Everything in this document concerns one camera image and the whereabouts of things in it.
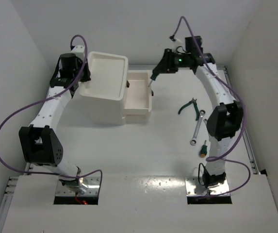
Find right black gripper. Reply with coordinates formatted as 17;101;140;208
154;49;191;74

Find green handled screwdriver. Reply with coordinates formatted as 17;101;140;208
148;73;158;87

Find white drawer cabinet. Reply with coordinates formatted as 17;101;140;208
62;51;129;125

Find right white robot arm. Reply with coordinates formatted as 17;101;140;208
151;36;243;188

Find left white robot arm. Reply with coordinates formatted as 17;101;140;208
18;45;91;195

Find long silver ratchet wrench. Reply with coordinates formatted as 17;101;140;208
190;110;206;146

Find green orange stubby screwdriver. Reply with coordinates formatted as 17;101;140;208
199;140;207;158

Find green handled pliers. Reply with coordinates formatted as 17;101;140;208
178;98;200;121

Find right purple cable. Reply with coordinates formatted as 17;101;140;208
169;16;251;200

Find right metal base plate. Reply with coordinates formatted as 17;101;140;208
185;177;230;197

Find metal base plate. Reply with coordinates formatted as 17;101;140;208
185;177;230;197
55;177;100;197

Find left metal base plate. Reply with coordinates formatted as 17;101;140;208
55;177;100;197

